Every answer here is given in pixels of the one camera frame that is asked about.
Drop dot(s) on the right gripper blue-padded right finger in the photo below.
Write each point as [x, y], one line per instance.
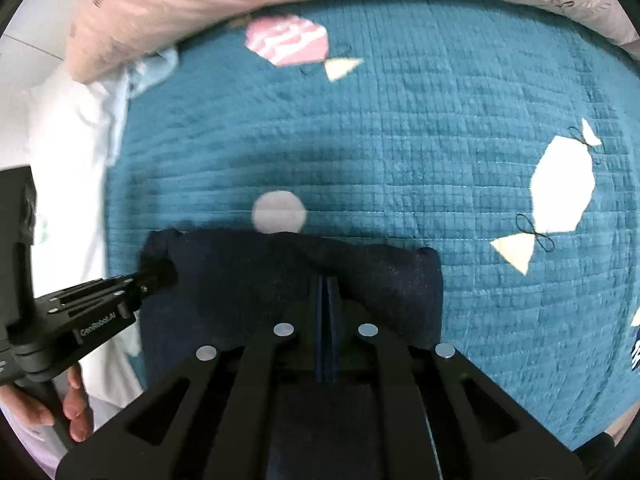
[437, 415]

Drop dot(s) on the light blue striped sheet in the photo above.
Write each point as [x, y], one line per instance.
[147, 70]

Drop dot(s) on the white pillow with smiley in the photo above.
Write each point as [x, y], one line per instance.
[74, 136]

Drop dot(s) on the teal quilted bedspread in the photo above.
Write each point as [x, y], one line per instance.
[430, 140]

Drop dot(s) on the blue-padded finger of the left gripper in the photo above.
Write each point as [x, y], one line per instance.
[151, 280]

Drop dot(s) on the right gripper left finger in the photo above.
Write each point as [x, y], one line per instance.
[208, 419]

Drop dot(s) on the dark denim jacket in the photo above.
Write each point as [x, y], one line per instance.
[221, 286]

